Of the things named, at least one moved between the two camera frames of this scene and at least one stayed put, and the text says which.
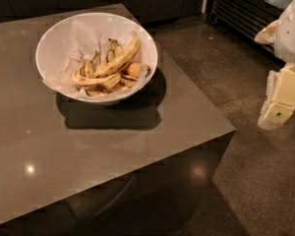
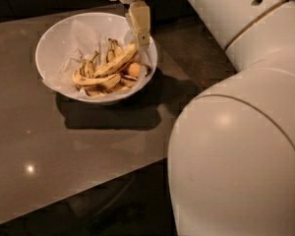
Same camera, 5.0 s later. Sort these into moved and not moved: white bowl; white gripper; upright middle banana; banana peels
Moved: white gripper
Not moved: banana peels; upright middle banana; white bowl
